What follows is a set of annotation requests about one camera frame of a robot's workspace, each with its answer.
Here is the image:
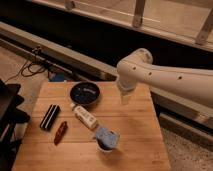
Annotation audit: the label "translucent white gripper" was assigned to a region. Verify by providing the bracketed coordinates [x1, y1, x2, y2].
[118, 86, 132, 105]

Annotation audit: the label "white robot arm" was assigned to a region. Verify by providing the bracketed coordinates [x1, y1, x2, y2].
[117, 48, 213, 108]

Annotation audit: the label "dark ceramic bowl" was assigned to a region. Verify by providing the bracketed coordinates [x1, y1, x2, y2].
[70, 82, 100, 106]

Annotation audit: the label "white plastic bottle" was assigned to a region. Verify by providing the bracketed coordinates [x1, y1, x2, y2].
[70, 103, 98, 129]

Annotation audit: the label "glass cup with blue cloth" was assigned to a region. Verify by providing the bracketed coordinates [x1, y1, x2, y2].
[95, 127, 120, 152]

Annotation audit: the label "blue object on floor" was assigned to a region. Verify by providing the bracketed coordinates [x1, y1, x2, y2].
[48, 72, 65, 82]

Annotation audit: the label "black chair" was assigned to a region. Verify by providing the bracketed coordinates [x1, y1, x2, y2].
[0, 79, 30, 171]

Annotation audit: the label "metal rail frame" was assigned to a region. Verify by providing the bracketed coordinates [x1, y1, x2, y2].
[0, 22, 213, 134]

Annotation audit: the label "black cables on floor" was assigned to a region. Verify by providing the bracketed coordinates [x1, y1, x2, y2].
[4, 46, 54, 83]

